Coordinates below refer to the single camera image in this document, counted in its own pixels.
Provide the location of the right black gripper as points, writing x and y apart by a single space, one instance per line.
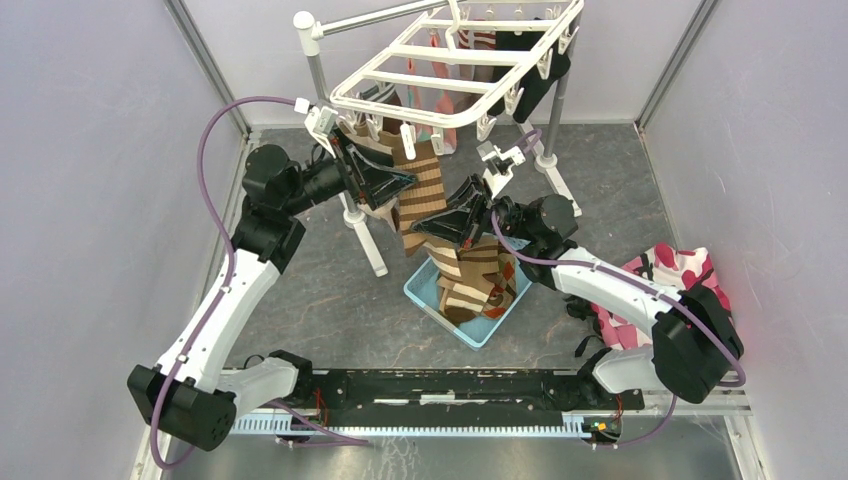
456 226

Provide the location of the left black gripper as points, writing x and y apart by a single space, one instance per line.
373 172

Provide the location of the brown tan striped sock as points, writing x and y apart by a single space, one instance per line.
464 290
427 196

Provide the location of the argyle beige sock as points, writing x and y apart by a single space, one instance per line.
503 292

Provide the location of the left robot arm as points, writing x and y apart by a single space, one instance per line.
186 394

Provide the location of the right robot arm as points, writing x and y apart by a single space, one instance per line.
694 347

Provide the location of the light blue plastic basket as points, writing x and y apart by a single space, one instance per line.
422 290

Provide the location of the salmon pink sock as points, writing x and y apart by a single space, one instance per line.
444 104
413 91

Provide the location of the grey sock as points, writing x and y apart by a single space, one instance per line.
476 40

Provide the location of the black sock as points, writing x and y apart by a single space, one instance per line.
535 88
512 41

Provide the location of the white sock drying rack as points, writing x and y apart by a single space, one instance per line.
473 100

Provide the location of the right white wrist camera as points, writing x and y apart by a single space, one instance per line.
499 165

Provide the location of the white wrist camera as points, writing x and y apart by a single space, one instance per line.
499 165
320 120

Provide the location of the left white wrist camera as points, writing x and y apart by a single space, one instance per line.
320 120

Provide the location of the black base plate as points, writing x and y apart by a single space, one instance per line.
421 398

